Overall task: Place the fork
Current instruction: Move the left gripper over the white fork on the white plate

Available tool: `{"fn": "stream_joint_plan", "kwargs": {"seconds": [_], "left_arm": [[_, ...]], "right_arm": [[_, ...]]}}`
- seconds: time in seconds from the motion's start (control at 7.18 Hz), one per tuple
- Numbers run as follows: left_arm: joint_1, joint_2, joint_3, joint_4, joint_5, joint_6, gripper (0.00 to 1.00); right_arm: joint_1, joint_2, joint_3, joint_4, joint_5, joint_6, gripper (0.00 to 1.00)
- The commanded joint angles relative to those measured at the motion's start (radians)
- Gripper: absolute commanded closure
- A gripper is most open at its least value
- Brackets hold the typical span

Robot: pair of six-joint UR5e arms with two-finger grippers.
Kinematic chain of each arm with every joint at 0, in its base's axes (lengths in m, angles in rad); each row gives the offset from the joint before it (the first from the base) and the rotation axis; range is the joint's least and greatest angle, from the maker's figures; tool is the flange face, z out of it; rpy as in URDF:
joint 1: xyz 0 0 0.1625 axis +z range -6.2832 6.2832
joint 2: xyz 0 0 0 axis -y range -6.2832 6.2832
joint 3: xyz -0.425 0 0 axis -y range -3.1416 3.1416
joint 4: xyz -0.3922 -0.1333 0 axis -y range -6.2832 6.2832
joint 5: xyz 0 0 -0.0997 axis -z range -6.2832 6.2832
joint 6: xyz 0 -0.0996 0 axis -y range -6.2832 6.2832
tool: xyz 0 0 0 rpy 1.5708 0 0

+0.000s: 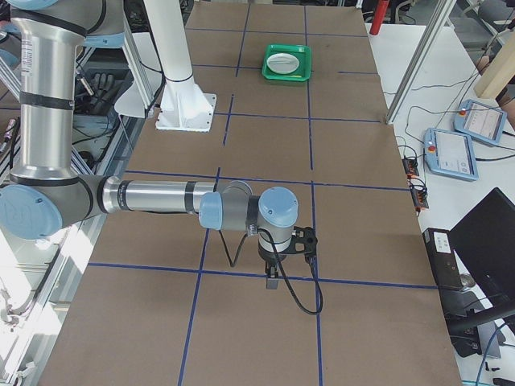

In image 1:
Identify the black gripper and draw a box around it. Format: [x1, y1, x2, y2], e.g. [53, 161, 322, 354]
[258, 244, 286, 290]

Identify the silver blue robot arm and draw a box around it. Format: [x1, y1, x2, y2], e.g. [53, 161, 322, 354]
[1, 1, 299, 289]

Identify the brown paper table cover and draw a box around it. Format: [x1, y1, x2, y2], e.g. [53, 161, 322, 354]
[39, 2, 460, 385]

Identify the black rectangular box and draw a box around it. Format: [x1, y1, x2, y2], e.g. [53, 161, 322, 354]
[422, 228, 462, 291]

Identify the orange black connector board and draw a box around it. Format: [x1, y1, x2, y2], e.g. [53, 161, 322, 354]
[402, 157, 419, 178]

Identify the green plastic tray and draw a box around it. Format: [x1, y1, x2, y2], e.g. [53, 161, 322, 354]
[262, 43, 311, 82]

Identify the near blue teach pendant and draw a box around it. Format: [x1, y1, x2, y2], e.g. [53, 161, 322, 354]
[424, 128, 479, 181]

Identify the blue teach pendant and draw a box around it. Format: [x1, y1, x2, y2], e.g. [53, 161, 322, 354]
[453, 100, 507, 146]
[424, 128, 479, 181]

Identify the black laptop screen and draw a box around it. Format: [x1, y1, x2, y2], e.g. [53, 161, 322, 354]
[450, 187, 515, 306]

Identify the far blue teach pendant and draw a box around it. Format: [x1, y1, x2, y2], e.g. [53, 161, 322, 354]
[453, 100, 507, 146]

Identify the red cylinder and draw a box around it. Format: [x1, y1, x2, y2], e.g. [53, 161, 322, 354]
[369, 0, 389, 35]

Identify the wooden beam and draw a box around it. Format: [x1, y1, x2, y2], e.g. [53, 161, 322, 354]
[474, 34, 515, 99]

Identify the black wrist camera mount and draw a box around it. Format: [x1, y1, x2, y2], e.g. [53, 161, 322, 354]
[288, 226, 318, 259]

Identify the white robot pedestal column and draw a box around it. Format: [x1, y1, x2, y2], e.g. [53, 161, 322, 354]
[144, 0, 216, 133]

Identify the aluminium frame post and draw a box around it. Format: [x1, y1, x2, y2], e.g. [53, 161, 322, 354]
[385, 0, 456, 124]

